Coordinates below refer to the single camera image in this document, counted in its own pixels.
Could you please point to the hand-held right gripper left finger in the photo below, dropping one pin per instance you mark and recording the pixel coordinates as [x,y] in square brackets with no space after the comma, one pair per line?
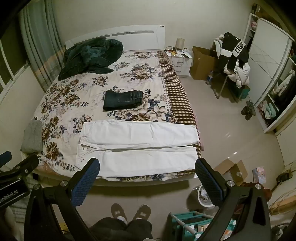
[85,183]

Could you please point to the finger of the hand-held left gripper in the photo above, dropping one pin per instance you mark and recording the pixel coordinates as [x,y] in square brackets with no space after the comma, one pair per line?
[4,157]
[27,163]

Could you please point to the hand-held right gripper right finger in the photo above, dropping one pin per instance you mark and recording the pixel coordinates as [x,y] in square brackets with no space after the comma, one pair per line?
[208,185]

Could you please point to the white pants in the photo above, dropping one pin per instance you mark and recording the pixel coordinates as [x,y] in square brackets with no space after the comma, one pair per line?
[138,134]

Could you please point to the person's left forearm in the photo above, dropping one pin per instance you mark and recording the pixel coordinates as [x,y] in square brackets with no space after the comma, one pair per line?
[5,222]

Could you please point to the white floor fan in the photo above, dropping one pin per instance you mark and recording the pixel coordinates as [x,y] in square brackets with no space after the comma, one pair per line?
[198,197]

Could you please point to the grey towel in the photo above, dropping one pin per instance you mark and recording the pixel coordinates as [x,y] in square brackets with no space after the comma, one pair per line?
[32,136]

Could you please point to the small open cardboard box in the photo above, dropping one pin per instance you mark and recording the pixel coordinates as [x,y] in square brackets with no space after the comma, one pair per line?
[233,170]

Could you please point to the teal storage rack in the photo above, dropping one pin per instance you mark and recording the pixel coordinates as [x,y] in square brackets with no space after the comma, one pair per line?
[185,226]

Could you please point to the pink printed box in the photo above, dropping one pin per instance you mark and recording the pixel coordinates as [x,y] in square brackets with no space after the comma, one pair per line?
[259,176]

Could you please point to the person's legs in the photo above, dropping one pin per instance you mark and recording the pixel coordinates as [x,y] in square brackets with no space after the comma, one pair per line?
[115,230]

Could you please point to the black electronic device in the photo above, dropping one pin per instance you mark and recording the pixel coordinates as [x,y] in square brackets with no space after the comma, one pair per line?
[284,177]

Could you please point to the dark shoe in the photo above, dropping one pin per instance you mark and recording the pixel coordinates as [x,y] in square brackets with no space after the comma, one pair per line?
[251,106]
[245,112]

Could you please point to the floral blanket with plaid border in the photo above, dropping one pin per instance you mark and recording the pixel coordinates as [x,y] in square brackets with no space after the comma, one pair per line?
[76,92]

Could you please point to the folded dark jeans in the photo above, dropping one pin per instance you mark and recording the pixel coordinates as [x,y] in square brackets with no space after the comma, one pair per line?
[121,99]

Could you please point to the white wardrobe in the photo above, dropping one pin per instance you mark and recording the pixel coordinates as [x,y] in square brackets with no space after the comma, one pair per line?
[277,125]

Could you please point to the window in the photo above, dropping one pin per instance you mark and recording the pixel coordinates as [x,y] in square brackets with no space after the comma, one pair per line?
[9,64]

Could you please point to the teal folded clothes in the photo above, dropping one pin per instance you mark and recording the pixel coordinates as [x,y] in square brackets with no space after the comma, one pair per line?
[270,110]

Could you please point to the teal storage box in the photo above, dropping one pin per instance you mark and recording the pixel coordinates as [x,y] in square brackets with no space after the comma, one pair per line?
[244,92]

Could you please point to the water bottle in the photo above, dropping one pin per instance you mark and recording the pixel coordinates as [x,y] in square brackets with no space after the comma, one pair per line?
[209,77]

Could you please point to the white puffer jacket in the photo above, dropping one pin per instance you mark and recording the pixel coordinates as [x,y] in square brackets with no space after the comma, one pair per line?
[241,76]

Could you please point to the white nightstand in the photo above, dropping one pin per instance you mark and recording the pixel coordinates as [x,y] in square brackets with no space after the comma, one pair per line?
[182,66]

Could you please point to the large cardboard box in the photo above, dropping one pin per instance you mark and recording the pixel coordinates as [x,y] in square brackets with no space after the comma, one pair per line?
[201,62]

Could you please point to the white hanging garment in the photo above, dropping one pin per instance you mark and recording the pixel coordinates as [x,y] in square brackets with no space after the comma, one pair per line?
[281,85]

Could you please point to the pale green curtain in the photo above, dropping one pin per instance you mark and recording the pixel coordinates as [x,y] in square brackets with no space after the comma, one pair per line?
[37,34]

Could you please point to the white sliding wardrobe door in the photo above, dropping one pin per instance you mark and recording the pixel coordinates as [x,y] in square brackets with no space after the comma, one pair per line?
[266,58]

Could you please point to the black and white jacket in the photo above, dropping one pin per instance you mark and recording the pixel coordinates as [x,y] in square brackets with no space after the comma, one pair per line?
[231,44]

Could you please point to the table lamp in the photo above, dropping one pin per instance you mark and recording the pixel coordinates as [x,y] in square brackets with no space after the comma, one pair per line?
[180,42]

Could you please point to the bed with floral cover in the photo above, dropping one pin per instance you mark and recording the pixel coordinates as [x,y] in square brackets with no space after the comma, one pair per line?
[138,34]

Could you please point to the pink folded clothes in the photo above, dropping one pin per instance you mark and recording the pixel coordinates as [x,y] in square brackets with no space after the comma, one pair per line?
[254,23]

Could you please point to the metal frame chair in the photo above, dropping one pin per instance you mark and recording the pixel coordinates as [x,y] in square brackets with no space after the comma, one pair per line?
[219,88]

